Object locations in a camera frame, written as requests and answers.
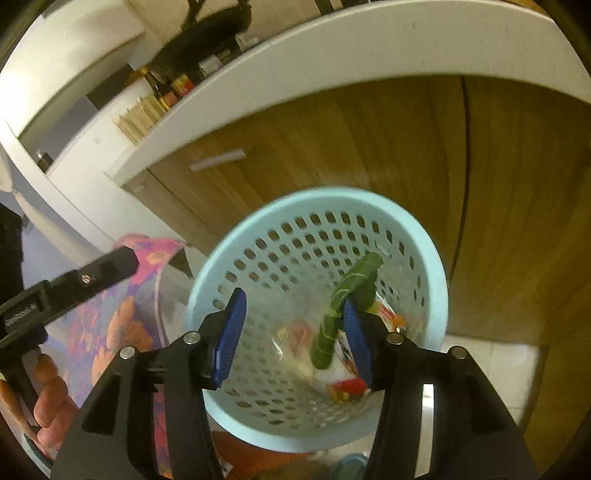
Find red white paper cup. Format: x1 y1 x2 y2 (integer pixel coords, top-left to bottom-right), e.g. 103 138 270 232
311 296 407 404

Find green vegetable leaf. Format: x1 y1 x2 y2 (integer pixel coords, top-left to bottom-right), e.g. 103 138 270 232
309 251 386 370

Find clear plastic bag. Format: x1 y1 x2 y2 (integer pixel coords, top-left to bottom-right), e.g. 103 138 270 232
271 289 359 389

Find light blue trash basket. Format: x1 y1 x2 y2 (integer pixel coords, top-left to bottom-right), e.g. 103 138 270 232
185 188 449 453

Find white kitchen countertop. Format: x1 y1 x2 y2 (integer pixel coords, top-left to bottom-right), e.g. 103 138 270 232
107 1 590 186

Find person's left hand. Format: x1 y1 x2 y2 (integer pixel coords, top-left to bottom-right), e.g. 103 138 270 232
1 353 78 459

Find floral tablecloth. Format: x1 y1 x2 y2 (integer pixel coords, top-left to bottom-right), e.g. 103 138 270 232
43 233 188 478

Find beige utensil basket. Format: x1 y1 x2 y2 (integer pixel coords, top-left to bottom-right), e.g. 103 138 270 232
113 95 168 145

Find dark soy sauce bottle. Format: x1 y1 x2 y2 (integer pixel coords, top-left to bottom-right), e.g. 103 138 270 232
139 67 178 110

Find wooden cabinet doors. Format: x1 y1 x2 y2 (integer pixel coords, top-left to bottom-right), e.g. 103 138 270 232
125 77 590 468

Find large sauce bottle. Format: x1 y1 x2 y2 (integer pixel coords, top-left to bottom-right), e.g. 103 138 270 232
170 74 194 98

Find black wok with lid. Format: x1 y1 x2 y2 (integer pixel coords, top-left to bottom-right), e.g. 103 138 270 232
150 1 252 81

